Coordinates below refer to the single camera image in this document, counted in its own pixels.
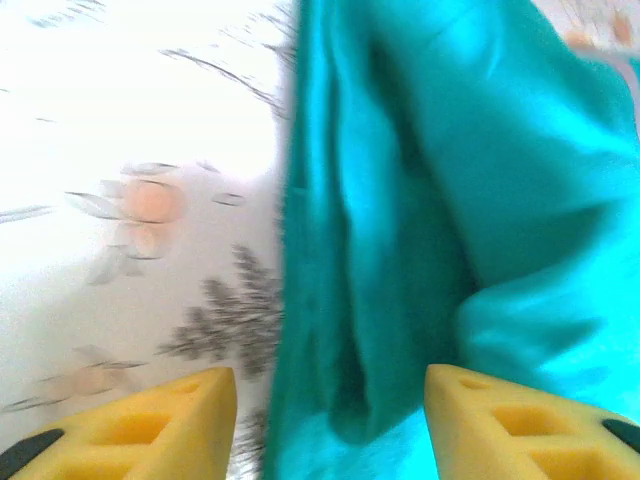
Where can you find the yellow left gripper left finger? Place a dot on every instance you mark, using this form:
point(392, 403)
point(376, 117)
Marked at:
point(195, 435)

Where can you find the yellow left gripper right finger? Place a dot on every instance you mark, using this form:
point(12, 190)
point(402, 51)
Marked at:
point(475, 440)

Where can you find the teal t-shirt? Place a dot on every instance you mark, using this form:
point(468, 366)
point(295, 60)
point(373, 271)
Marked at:
point(450, 200)

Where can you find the floral table cover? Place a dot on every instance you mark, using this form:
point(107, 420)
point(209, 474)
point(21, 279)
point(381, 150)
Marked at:
point(125, 125)

